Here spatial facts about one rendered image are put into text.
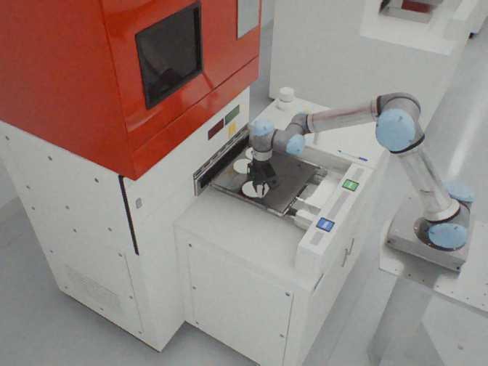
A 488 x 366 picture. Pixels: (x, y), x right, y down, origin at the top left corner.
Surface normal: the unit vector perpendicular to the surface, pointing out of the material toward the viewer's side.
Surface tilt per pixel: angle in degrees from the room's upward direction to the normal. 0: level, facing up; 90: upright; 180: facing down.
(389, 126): 83
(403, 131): 83
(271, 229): 0
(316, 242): 0
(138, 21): 90
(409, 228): 2
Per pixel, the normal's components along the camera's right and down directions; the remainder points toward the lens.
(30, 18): -0.51, 0.57
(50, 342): 0.02, -0.74
